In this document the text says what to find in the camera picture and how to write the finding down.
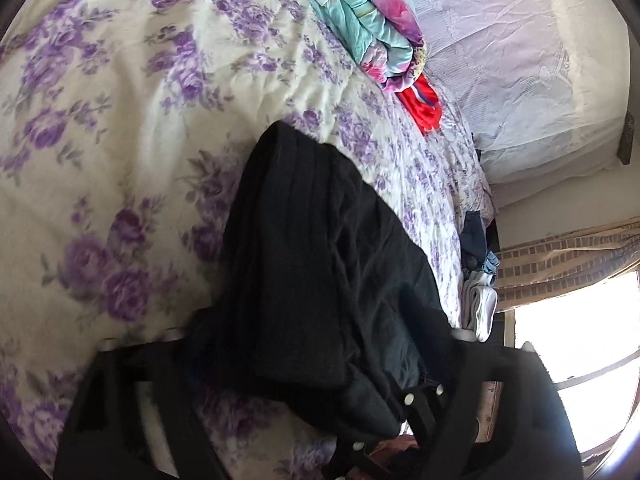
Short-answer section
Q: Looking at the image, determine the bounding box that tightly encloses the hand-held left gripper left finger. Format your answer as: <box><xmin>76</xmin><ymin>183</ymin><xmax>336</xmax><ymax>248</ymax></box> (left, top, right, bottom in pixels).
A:
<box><xmin>54</xmin><ymin>327</ymin><xmax>237</xmax><ymax>480</ymax></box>

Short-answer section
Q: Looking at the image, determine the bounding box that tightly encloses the window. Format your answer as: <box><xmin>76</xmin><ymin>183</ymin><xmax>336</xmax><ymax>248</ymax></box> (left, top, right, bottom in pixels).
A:
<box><xmin>504</xmin><ymin>270</ymin><xmax>640</xmax><ymax>463</ymax></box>

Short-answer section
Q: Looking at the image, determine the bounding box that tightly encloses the white pillow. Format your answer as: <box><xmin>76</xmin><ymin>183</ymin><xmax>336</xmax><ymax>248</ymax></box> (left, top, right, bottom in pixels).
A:
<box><xmin>380</xmin><ymin>0</ymin><xmax>632</xmax><ymax>187</ymax></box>

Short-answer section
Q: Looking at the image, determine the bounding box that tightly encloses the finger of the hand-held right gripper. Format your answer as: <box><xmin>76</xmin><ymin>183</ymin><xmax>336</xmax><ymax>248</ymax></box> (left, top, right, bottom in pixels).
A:
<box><xmin>344</xmin><ymin>380</ymin><xmax>453</xmax><ymax>480</ymax></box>

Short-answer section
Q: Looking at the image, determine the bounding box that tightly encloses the beige patterned curtain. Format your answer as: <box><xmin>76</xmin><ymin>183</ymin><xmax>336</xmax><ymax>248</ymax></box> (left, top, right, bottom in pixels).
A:
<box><xmin>492</xmin><ymin>219</ymin><xmax>640</xmax><ymax>312</ymax></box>

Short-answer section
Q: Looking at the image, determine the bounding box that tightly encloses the colourful floral quilt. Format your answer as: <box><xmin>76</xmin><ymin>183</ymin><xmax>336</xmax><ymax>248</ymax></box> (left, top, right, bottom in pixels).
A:
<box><xmin>265</xmin><ymin>0</ymin><xmax>427</xmax><ymax>93</ymax></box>

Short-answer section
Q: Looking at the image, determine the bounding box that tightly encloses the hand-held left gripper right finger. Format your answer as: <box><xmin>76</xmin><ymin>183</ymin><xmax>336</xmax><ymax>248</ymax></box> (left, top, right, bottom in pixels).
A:
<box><xmin>415</xmin><ymin>329</ymin><xmax>584</xmax><ymax>480</ymax></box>

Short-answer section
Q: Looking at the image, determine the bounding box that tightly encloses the white folded clothing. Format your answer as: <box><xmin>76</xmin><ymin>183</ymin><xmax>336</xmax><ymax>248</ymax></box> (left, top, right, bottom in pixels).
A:
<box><xmin>461</xmin><ymin>269</ymin><xmax>499</xmax><ymax>343</ymax></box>

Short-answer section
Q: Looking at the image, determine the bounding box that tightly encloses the purple floral bedsheet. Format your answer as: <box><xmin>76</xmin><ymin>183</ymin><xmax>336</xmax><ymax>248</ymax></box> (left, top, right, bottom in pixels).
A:
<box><xmin>0</xmin><ymin>0</ymin><xmax>497</xmax><ymax>480</ymax></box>

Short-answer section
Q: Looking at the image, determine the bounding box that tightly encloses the red garment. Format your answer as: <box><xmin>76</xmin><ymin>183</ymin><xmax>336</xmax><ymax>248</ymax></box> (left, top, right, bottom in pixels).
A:
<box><xmin>396</xmin><ymin>74</ymin><xmax>444</xmax><ymax>137</ymax></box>

